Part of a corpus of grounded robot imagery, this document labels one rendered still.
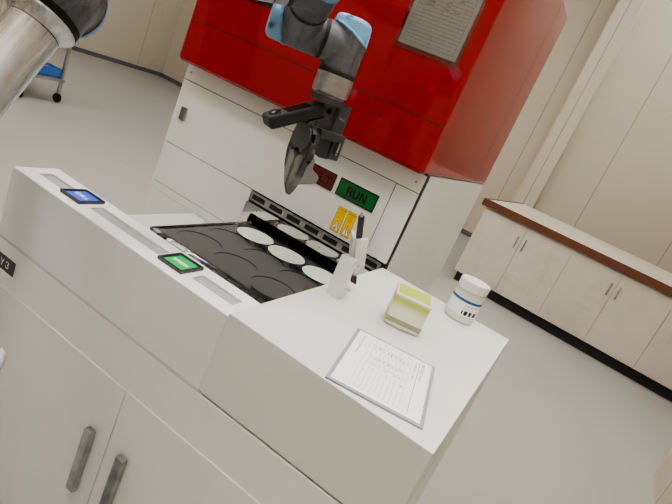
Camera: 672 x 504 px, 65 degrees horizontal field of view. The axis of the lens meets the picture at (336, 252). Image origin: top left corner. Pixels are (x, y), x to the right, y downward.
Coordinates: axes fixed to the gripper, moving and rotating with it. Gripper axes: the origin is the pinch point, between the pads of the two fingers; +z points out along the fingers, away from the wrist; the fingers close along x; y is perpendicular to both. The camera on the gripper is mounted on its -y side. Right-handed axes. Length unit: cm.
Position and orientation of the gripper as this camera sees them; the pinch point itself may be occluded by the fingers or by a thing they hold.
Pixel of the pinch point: (286, 187)
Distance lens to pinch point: 111.0
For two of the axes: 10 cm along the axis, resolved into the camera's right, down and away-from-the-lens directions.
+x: -4.8, -4.2, 7.7
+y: 8.0, 1.5, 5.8
